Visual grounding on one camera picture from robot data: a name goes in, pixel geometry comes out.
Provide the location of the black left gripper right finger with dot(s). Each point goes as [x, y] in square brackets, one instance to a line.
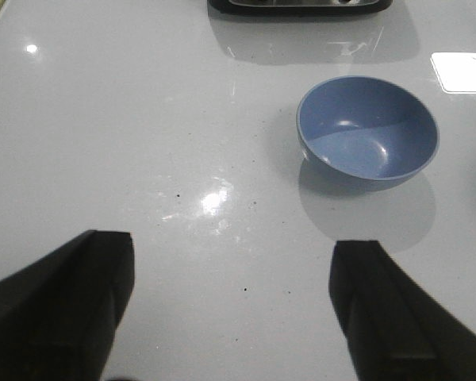
[393, 328]

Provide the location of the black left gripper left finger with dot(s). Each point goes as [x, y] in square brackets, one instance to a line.
[59, 315]

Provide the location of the blue bowl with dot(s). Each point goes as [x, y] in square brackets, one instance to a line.
[364, 133]

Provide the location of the black and chrome toaster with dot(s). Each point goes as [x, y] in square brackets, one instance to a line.
[299, 8]

